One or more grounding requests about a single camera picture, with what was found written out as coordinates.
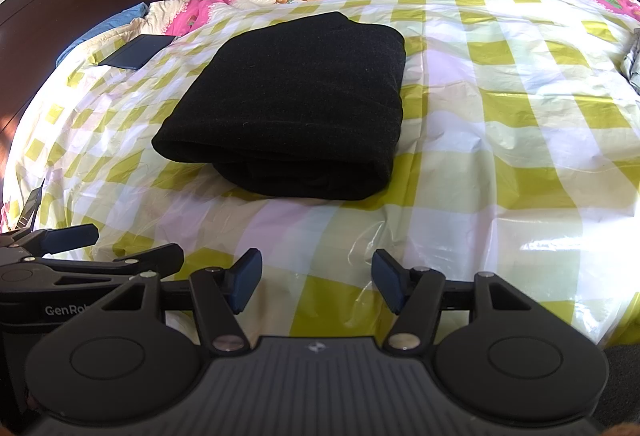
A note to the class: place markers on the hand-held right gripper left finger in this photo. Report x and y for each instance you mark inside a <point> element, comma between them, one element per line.
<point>245,281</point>

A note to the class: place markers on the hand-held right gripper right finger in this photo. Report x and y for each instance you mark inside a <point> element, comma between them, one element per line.
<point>390,281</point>

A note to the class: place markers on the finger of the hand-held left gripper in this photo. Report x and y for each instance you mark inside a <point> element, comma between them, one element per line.
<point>70,238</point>
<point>150,261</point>

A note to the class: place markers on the black pants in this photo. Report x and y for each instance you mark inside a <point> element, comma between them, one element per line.
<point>290,105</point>

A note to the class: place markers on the dark flat object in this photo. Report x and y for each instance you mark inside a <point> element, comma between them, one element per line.
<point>32,208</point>

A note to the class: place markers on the yellow checked plastic sheet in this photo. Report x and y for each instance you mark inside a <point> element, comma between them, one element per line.
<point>500,140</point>

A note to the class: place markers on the dark blue notebook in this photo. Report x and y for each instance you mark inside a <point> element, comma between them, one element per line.
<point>135,51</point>

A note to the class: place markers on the blue pillow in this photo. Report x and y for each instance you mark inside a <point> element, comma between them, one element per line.
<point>115,23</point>

